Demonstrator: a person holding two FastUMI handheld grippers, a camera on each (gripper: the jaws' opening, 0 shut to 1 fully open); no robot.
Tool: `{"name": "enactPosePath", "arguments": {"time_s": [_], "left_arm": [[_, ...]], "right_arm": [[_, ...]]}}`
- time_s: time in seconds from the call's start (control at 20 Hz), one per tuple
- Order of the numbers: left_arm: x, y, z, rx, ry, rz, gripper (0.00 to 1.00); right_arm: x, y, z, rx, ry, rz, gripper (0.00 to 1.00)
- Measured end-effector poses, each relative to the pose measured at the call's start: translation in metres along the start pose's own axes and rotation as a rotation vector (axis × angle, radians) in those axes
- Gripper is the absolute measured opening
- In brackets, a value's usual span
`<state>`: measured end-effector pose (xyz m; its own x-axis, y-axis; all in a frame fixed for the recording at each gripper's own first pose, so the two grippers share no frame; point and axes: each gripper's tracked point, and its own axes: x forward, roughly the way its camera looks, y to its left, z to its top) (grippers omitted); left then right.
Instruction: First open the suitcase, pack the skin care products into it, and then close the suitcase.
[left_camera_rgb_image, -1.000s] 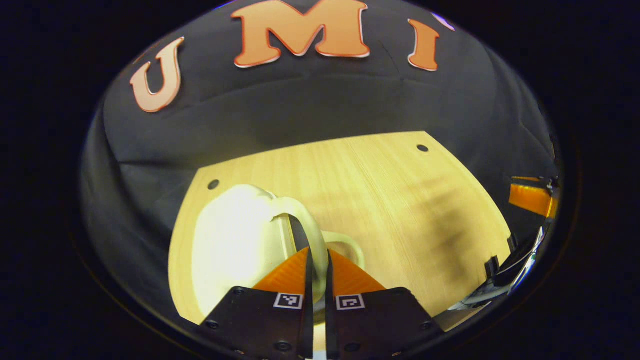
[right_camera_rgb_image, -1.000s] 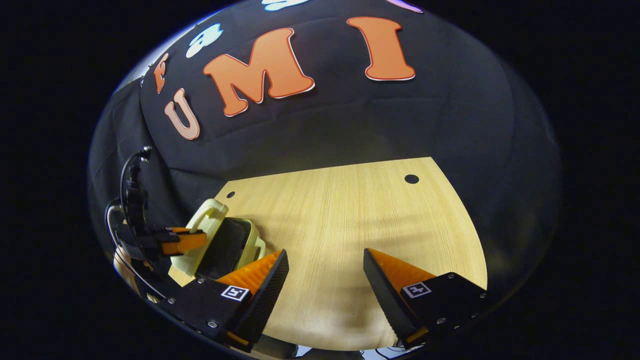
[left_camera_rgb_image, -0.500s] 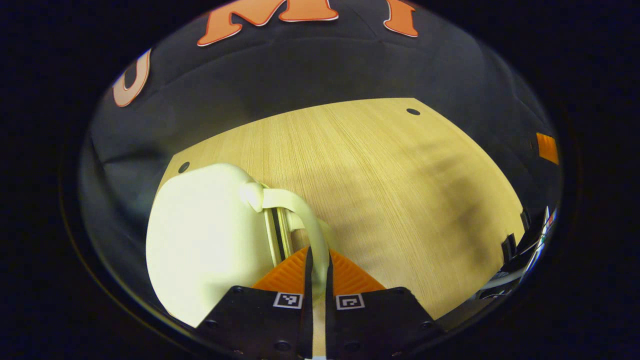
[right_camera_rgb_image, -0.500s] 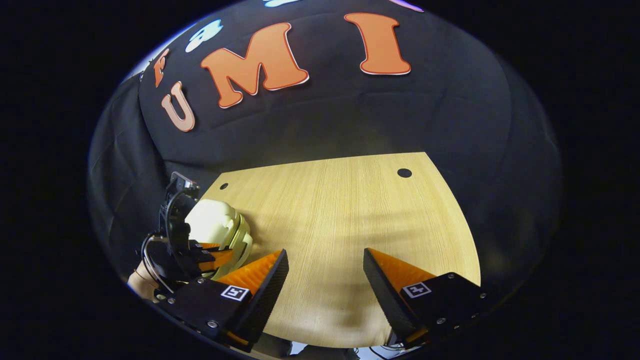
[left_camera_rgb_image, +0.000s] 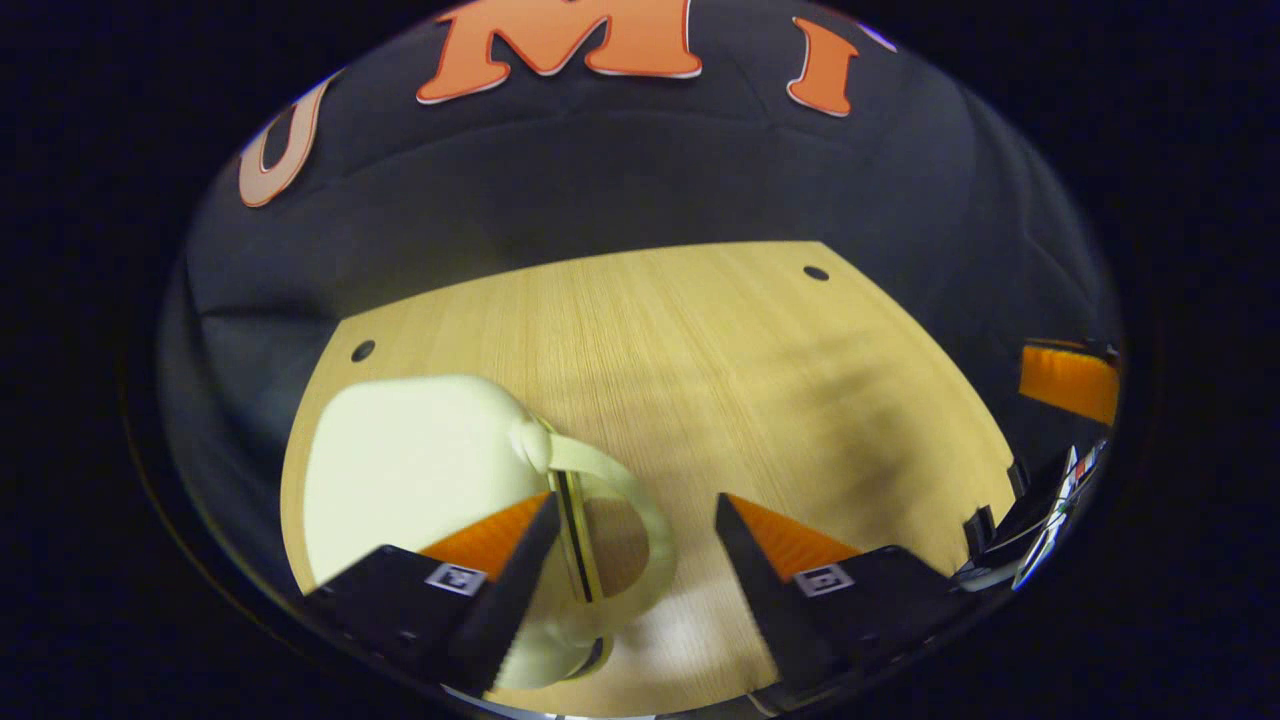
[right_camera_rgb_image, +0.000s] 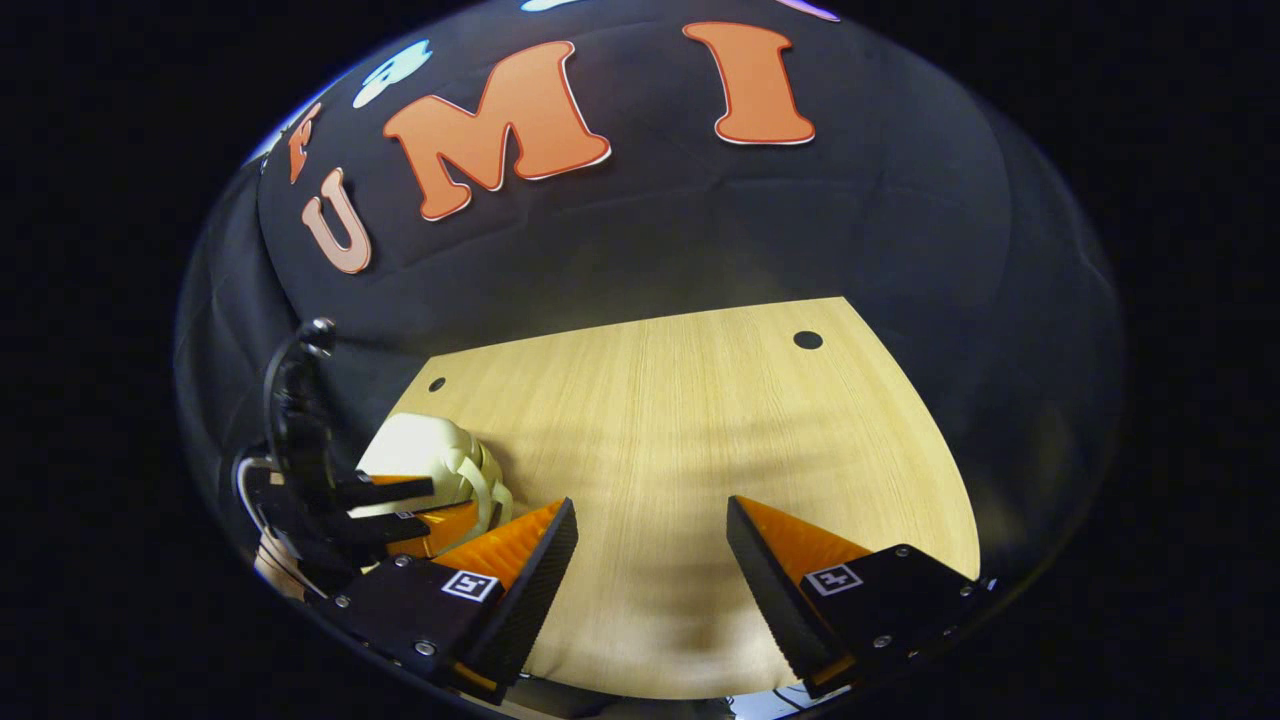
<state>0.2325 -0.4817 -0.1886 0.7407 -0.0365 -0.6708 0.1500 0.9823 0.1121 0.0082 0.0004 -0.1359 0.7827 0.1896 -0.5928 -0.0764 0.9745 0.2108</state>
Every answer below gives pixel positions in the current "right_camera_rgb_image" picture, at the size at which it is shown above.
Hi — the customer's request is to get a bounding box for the cream yellow suitcase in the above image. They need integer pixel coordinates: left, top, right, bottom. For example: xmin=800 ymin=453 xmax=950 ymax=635
xmin=355 ymin=412 xmax=516 ymax=549

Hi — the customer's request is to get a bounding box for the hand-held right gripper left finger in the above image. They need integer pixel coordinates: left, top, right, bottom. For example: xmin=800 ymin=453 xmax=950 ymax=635
xmin=310 ymin=497 xmax=581 ymax=697

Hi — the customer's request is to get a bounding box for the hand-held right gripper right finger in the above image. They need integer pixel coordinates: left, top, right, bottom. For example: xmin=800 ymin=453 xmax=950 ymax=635
xmin=725 ymin=495 xmax=1001 ymax=699

